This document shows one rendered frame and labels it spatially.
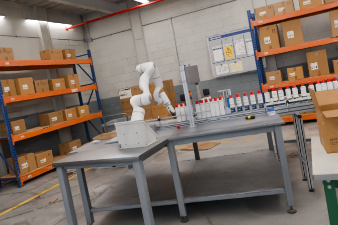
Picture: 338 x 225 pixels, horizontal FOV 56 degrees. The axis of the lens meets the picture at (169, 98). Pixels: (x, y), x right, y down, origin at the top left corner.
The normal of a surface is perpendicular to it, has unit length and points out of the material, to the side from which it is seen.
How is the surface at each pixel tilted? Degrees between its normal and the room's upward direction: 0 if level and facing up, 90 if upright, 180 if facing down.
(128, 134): 90
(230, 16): 90
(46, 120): 90
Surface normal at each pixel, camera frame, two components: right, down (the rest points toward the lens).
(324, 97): -0.33, -0.72
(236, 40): -0.39, 0.12
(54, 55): 0.87, -0.13
